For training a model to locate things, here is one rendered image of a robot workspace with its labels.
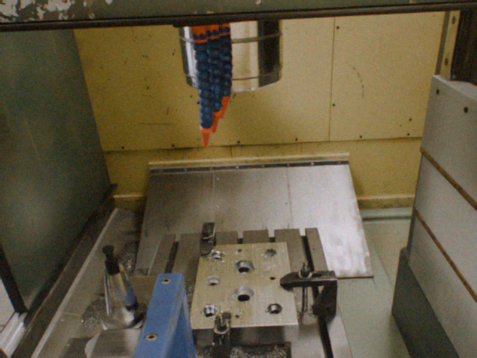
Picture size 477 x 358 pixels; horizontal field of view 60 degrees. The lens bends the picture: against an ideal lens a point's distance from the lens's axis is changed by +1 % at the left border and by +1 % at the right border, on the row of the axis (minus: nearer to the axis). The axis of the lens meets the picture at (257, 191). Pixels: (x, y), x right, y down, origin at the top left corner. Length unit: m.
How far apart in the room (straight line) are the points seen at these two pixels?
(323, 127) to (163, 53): 0.72
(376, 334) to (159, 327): 0.93
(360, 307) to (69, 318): 0.96
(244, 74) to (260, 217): 1.13
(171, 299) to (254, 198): 1.17
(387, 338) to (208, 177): 0.98
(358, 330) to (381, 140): 0.86
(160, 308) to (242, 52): 0.38
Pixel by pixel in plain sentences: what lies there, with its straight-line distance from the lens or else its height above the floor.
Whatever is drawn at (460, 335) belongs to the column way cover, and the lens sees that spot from 1.01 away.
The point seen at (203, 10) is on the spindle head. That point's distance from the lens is 0.36.
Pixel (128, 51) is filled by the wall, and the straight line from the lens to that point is 1.77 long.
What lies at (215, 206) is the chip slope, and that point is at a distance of 1.74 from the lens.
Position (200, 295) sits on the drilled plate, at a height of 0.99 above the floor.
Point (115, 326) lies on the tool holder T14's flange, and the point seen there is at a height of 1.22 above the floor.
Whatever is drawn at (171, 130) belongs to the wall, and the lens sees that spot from 1.82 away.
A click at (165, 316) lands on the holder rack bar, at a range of 0.60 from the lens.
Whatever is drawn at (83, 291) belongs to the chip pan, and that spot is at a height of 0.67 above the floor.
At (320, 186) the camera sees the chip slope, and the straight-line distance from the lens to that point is 1.80.
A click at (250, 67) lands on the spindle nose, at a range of 0.62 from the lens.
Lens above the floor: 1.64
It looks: 28 degrees down
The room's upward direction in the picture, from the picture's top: 3 degrees counter-clockwise
